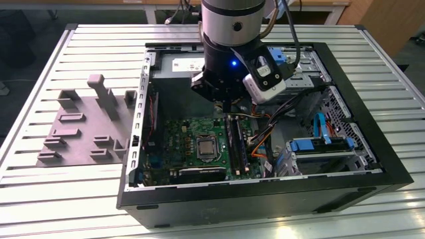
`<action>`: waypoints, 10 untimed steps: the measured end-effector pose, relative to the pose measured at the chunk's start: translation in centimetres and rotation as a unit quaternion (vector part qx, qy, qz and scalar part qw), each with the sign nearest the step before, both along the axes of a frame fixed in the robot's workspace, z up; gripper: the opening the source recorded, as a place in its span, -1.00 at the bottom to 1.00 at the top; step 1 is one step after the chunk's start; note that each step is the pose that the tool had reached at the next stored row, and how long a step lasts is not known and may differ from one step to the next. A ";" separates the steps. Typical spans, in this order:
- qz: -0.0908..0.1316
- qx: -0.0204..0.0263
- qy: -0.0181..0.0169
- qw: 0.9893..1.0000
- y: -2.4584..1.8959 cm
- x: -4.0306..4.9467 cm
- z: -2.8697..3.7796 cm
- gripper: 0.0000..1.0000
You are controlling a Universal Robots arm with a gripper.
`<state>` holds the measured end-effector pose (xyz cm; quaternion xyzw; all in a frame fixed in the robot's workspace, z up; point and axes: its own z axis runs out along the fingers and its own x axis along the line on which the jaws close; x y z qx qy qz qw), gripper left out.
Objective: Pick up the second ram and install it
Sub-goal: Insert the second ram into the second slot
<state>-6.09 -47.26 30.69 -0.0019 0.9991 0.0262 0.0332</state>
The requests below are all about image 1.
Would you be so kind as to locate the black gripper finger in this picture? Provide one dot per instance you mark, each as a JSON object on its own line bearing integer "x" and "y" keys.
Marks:
{"x": 203, "y": 84}
{"x": 240, "y": 95}

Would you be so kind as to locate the dark RAM stick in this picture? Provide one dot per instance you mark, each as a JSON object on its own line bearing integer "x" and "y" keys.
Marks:
{"x": 234, "y": 144}

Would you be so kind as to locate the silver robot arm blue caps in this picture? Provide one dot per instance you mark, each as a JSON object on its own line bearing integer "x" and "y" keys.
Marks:
{"x": 232, "y": 15}

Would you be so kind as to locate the grey power supply unit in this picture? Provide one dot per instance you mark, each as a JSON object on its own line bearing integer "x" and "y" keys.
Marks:
{"x": 172, "y": 94}

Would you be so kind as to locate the blue plastic drive latch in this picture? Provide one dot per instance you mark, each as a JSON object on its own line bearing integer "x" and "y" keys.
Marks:
{"x": 278, "y": 56}

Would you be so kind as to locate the green motherboard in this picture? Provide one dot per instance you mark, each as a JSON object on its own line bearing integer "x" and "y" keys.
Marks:
{"x": 176, "y": 129}

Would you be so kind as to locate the metal drive cage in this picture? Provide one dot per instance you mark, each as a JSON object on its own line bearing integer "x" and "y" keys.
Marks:
{"x": 308, "y": 82}

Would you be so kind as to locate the silver CPU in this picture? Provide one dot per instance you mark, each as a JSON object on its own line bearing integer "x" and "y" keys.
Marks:
{"x": 207, "y": 148}

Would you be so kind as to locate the hard disk in blue carrier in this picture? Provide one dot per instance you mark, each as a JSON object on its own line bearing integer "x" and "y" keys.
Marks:
{"x": 304, "y": 145}

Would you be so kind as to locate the blue board connector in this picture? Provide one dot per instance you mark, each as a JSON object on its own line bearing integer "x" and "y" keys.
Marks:
{"x": 155, "y": 161}

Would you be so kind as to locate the black graphics card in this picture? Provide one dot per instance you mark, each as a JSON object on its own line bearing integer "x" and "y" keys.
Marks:
{"x": 199, "y": 175}

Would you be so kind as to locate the grey purple parts rack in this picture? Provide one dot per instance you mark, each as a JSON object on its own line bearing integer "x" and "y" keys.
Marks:
{"x": 83, "y": 117}

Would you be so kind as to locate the wooden desk white legs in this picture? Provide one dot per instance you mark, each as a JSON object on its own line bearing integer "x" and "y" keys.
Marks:
{"x": 335, "y": 15}

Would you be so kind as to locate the blue video port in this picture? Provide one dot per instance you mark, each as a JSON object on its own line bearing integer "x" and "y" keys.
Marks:
{"x": 139, "y": 178}

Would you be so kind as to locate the black open PC case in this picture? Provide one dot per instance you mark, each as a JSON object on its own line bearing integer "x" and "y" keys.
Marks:
{"x": 266, "y": 206}

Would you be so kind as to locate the wooden cabinet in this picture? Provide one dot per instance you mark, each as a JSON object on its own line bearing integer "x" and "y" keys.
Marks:
{"x": 382, "y": 20}

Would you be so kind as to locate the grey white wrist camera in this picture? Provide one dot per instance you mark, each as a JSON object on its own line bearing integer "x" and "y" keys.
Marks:
{"x": 256, "y": 92}

